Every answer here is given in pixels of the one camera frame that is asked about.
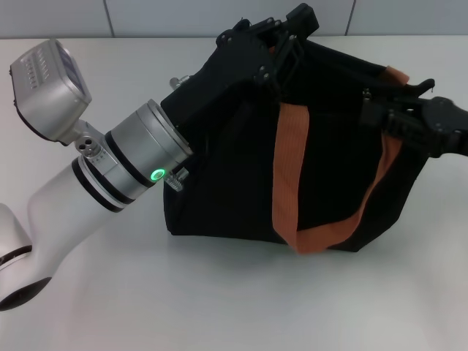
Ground black food bag orange handles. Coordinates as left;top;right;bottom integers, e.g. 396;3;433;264
160;36;436;255

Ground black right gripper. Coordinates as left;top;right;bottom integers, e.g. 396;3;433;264
360;92;468;159

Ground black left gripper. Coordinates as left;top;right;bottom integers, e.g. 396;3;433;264
160;2;318;147

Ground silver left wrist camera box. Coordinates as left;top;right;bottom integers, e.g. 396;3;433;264
10;38;93;147

